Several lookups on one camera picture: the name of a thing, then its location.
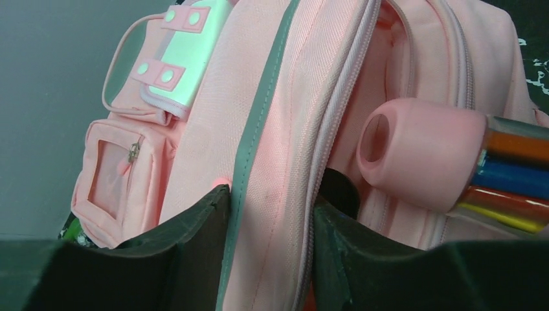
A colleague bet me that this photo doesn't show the pink student backpack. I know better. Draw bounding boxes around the pink student backpack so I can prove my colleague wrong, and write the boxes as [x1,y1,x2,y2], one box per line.
[71,1,548,310]

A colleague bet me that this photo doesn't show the pink cap bottle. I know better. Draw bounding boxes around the pink cap bottle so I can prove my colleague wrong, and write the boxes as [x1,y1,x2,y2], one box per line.
[356,98,548,238]

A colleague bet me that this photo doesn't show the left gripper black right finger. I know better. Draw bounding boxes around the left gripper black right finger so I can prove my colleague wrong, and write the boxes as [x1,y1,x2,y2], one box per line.
[313,203,548,310]

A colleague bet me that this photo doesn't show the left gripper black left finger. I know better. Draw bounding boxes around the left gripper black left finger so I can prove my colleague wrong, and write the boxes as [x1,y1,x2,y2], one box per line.
[1,185,230,310]

